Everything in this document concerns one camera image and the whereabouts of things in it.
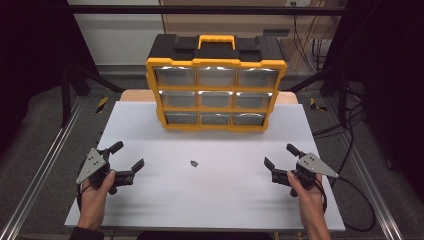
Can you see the black curtain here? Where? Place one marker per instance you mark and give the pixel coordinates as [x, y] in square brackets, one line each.
[30, 50]
[390, 66]

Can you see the person's left hand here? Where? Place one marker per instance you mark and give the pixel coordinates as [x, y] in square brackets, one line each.
[93, 200]

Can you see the person's right hand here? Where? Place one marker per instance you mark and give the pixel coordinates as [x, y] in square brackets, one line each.
[310, 201]

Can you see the aluminium frame rail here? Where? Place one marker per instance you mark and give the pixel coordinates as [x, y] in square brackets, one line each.
[43, 166]
[382, 216]

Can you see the yellow black organizer case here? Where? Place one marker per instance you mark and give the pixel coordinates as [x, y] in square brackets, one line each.
[216, 51]

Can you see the grid of clear drawers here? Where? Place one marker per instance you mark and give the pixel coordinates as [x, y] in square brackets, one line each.
[215, 100]

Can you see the black metal stand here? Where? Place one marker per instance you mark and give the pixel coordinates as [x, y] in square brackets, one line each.
[65, 100]
[342, 100]

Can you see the black overhead frame beam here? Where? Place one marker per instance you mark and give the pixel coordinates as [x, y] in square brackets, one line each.
[200, 10]

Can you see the small dark metal part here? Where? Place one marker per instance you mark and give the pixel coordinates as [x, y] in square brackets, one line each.
[194, 163]

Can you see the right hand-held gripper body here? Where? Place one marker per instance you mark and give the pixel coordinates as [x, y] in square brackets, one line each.
[315, 165]

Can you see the white cabinet panel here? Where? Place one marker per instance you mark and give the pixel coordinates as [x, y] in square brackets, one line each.
[116, 36]

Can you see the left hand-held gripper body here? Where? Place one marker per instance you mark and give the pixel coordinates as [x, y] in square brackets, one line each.
[90, 163]

